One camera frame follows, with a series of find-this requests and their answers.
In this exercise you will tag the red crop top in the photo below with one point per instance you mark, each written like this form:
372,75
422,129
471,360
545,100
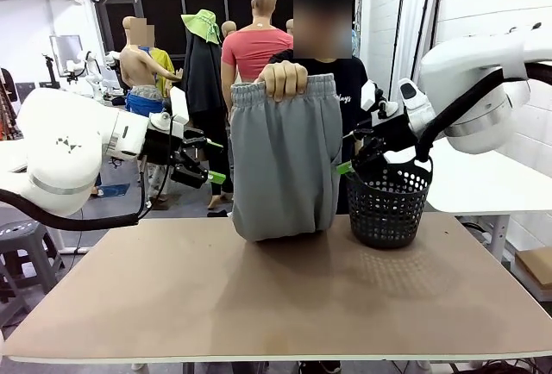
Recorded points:
254,51

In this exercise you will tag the small white robot arm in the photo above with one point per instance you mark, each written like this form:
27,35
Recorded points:
88,66

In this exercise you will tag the mannequin in yellow shirt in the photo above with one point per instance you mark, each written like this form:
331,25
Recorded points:
166,68

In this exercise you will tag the black camera tripod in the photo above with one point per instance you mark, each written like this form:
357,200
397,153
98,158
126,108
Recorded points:
49,70

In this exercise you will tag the bare mannequin head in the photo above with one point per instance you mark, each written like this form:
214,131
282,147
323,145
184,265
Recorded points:
229,29

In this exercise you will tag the blue cloth wrap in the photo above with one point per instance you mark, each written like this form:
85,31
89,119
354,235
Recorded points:
144,102

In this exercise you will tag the person in black t-shirt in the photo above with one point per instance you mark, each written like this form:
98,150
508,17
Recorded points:
349,74

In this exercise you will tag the hanging brown garments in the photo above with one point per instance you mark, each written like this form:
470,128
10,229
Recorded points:
6,102

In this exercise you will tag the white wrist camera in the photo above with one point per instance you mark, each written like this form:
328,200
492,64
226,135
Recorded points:
371,96
179,104

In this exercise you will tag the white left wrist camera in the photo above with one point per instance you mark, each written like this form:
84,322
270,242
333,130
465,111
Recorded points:
179,104

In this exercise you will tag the black perforated plastic basket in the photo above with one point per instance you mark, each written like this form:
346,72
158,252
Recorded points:
388,210

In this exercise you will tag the grey plastic stool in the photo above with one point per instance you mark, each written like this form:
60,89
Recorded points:
21,234

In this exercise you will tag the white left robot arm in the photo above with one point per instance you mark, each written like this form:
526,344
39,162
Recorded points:
64,154

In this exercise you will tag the grey camouflage trousers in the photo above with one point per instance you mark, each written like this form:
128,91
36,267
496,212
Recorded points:
146,91

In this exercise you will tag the grey training pants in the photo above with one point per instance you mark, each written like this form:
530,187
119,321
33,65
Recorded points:
280,167

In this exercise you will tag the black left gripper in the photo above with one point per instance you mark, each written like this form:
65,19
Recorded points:
161,150

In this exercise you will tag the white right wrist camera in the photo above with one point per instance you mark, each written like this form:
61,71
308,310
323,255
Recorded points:
371,96

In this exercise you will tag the mannequin in black coat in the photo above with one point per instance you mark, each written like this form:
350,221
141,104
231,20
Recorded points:
202,81

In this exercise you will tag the white backdrop cloth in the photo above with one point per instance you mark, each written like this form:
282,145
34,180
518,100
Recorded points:
412,3

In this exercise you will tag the flat cardboard box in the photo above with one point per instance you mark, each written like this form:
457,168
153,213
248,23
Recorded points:
535,270

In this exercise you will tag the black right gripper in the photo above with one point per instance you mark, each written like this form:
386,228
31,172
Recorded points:
392,132

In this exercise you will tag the white framed monitor panel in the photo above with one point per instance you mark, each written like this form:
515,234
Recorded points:
64,53

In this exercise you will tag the grey square panel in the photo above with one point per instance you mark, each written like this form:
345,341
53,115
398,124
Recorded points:
25,86

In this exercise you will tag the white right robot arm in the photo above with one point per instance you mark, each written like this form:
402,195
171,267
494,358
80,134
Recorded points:
474,68

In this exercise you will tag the person's right hand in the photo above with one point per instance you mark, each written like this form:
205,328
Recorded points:
282,79

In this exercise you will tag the green bucket hat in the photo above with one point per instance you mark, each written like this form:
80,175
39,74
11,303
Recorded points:
202,25

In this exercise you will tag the shirtless beige mannequin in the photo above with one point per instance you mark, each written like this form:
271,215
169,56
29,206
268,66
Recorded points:
136,68

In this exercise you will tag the black stand pole curved end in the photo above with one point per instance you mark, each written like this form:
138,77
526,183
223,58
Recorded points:
401,12

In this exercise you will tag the bald tan mannequin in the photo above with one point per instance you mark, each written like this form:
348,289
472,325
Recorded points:
264,3

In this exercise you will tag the mannequin in grey top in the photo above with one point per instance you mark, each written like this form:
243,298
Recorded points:
290,27

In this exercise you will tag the straight black stand pole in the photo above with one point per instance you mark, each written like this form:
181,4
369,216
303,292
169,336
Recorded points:
437,3
424,3

